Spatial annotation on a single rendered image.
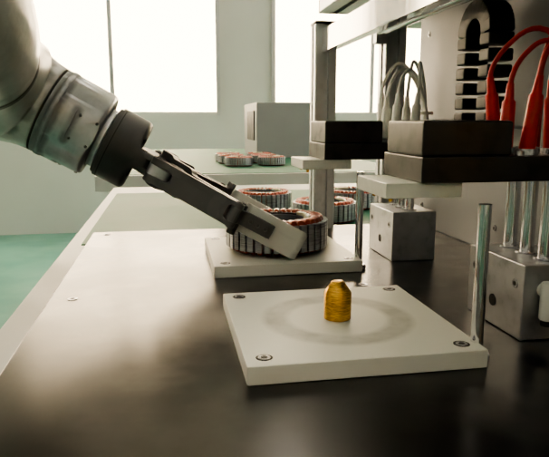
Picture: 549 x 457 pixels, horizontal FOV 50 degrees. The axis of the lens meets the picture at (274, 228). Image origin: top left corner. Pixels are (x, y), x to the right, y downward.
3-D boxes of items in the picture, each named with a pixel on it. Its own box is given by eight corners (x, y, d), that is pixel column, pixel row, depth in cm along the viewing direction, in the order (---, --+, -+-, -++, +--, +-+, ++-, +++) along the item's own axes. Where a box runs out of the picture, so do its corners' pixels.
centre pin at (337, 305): (327, 322, 41) (328, 285, 41) (320, 314, 43) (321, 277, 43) (354, 321, 42) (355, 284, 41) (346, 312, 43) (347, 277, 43)
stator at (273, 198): (245, 214, 110) (245, 194, 110) (226, 206, 121) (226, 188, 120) (300, 210, 115) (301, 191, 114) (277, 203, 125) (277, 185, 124)
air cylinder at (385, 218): (390, 261, 64) (392, 211, 63) (368, 247, 72) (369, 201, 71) (434, 259, 65) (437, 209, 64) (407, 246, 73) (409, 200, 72)
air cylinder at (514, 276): (518, 341, 41) (524, 264, 40) (465, 308, 48) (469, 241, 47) (583, 336, 42) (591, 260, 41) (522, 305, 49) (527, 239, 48)
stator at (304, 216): (231, 260, 59) (231, 223, 59) (221, 238, 70) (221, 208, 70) (339, 256, 61) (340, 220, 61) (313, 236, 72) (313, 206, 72)
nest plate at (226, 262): (214, 278, 57) (214, 266, 57) (205, 247, 72) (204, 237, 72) (362, 271, 60) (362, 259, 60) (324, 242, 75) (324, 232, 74)
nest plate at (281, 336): (246, 386, 34) (246, 366, 34) (223, 307, 49) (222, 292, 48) (487, 367, 37) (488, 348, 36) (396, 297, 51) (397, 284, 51)
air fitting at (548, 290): (544, 328, 40) (547, 285, 39) (533, 323, 41) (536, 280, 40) (558, 327, 40) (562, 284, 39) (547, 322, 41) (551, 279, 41)
